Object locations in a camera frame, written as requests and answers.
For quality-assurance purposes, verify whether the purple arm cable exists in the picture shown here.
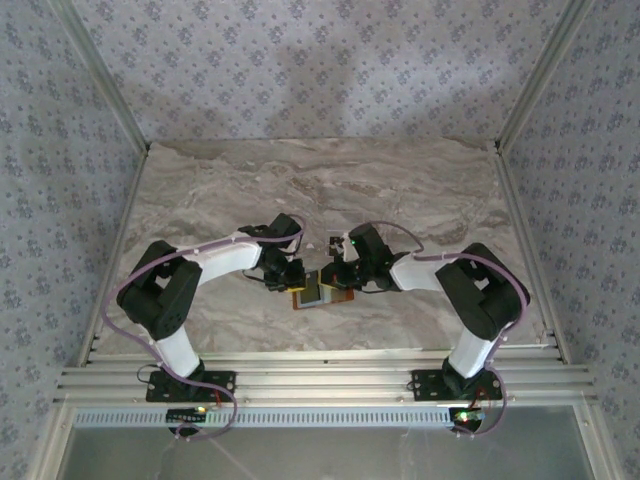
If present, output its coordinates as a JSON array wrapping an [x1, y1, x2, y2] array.
[[369, 221, 532, 439], [101, 214, 307, 442]]

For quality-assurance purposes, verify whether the aluminium frame post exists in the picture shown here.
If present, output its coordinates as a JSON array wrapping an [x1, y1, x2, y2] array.
[[49, 0, 152, 154], [492, 0, 599, 154]]

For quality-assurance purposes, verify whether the grey metal panel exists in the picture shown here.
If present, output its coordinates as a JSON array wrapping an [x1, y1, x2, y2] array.
[[54, 405, 596, 480]]

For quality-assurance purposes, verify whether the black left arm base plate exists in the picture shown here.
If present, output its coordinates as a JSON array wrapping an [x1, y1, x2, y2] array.
[[145, 370, 237, 404]]

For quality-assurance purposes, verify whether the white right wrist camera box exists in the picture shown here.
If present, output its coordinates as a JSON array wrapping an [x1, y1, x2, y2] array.
[[327, 233, 351, 261]]

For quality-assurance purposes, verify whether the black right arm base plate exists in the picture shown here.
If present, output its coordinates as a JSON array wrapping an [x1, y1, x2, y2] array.
[[410, 368, 504, 401]]

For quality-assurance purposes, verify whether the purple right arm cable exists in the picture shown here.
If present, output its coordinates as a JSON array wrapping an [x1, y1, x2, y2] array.
[[369, 221, 532, 439]]

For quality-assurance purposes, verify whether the grey slotted cable duct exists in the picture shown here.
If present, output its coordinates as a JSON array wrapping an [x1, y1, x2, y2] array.
[[72, 407, 456, 430]]

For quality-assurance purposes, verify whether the black right circuit board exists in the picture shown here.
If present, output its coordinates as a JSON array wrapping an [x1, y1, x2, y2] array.
[[449, 407, 486, 426]]

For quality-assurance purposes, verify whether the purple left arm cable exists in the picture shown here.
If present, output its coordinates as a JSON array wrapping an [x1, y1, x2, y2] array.
[[101, 214, 307, 442]]

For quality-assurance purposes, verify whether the black circuit board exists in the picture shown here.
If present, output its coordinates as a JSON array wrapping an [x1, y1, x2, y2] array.
[[166, 407, 209, 422], [449, 407, 486, 426]]

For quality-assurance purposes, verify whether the black left circuit board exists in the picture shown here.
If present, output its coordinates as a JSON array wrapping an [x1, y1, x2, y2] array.
[[166, 407, 209, 422]]

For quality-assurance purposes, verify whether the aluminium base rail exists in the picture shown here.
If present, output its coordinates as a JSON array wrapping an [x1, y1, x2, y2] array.
[[52, 347, 599, 406]]

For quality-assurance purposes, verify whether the aluminium side rail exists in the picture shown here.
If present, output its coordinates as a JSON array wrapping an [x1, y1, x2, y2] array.
[[77, 144, 151, 369], [492, 142, 571, 366]]

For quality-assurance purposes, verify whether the brown leather card holder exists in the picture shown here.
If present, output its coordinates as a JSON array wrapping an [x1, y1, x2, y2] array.
[[291, 269, 357, 312]]

